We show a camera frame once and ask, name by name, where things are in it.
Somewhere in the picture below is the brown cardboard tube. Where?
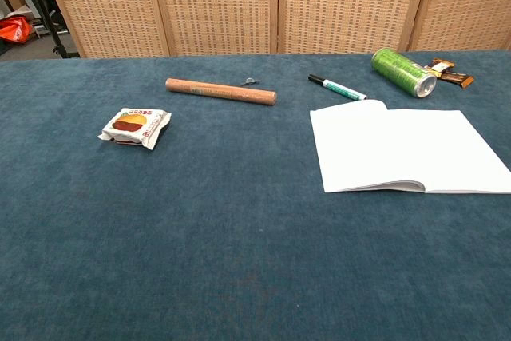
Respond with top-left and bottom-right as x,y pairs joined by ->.
164,77 -> 278,106

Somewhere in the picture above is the yellow white notepad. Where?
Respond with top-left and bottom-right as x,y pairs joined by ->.
309,99 -> 511,195

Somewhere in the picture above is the white marker pen black cap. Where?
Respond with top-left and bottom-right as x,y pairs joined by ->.
307,73 -> 368,101

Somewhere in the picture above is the woven wooden screen panel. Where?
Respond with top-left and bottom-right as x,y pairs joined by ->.
148,0 -> 280,57
277,0 -> 435,54
407,0 -> 511,53
38,0 -> 171,58

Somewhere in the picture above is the green drink can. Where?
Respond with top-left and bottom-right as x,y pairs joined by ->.
370,47 -> 438,99

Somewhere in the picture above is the blue felt table mat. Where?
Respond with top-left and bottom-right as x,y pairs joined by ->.
0,50 -> 511,341

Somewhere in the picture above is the black tripod stand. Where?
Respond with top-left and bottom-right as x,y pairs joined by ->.
34,0 -> 81,58

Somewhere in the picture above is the brown orange chocolate bar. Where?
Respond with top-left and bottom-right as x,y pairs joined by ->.
423,57 -> 475,89

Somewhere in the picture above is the orange plastic bag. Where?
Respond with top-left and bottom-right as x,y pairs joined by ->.
0,16 -> 34,44

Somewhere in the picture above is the white snack packet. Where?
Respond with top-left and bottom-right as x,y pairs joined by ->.
97,107 -> 172,151

